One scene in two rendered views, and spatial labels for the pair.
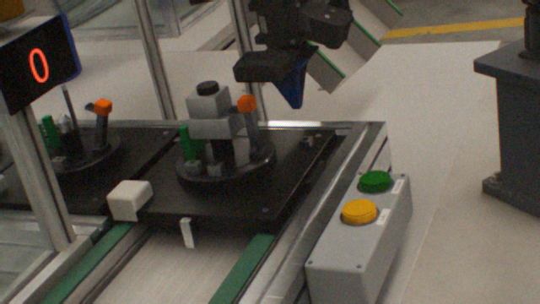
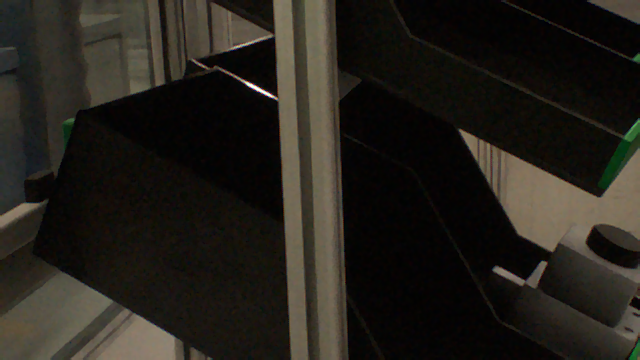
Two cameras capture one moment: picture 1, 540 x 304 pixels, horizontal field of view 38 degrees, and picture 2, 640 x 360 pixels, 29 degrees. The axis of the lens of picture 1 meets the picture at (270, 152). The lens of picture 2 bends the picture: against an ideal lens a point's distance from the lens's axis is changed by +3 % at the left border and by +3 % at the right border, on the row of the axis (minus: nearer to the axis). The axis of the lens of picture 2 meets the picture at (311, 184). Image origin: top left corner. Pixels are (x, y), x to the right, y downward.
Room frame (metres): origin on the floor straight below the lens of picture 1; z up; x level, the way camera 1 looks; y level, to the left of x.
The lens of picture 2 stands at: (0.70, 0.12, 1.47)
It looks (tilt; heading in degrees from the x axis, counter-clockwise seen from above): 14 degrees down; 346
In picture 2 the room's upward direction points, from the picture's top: 3 degrees counter-clockwise
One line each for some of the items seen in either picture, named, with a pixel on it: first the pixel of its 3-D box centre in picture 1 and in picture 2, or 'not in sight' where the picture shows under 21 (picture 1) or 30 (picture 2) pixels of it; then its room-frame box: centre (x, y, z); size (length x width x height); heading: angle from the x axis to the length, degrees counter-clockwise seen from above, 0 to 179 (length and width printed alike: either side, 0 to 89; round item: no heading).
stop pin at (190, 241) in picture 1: (189, 232); not in sight; (0.85, 0.12, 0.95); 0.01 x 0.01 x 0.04; 63
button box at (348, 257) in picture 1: (363, 236); not in sight; (0.78, -0.09, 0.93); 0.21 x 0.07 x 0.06; 153
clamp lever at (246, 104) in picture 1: (245, 123); not in sight; (0.94, 0.02, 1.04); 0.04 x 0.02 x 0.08; 63
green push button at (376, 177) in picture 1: (375, 184); not in sight; (0.85, -0.12, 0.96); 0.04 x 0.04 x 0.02
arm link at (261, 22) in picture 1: (281, 21); not in sight; (0.90, -0.04, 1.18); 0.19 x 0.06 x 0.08; 152
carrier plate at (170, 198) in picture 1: (229, 173); not in sight; (0.96, 0.06, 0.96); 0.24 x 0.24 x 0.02; 63
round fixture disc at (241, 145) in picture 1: (225, 160); not in sight; (0.96, 0.06, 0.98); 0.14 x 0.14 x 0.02
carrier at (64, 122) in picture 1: (69, 137); not in sight; (1.08, 0.29, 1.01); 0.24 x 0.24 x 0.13; 63
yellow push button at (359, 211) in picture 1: (359, 214); not in sight; (0.78, -0.09, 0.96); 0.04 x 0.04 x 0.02
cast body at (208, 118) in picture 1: (206, 108); not in sight; (0.96, 0.07, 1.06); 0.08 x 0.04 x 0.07; 63
